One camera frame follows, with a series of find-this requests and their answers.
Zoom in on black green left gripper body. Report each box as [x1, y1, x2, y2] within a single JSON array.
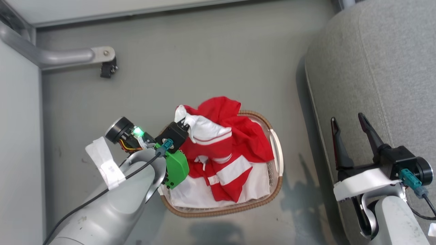
[[105, 117, 190, 190]]

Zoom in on white wicker-rimmed laundry basket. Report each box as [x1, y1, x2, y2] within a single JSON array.
[[158, 110, 284, 218]]

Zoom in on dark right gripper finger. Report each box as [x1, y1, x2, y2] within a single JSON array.
[[358, 113, 391, 162], [331, 117, 355, 171]]

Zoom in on black caster wheel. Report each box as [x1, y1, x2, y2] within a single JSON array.
[[99, 57, 119, 79]]

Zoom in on red and white clothing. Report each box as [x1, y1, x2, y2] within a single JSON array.
[[174, 96, 275, 203]]

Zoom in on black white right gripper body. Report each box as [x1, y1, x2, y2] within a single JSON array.
[[333, 144, 434, 202]]

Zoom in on grey fabric sofa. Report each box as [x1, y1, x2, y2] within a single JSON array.
[[304, 0, 436, 245]]

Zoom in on grey metal partition foot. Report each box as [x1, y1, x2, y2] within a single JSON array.
[[0, 20, 116, 71]]

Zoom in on white cloth basket liner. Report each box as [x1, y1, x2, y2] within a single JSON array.
[[169, 163, 271, 209]]

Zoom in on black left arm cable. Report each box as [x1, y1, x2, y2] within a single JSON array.
[[42, 138, 175, 245]]

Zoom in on grey partition bottom rail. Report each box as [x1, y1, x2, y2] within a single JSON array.
[[32, 0, 246, 28]]

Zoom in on white tape strip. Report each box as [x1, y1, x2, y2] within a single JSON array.
[[85, 136, 127, 191]]

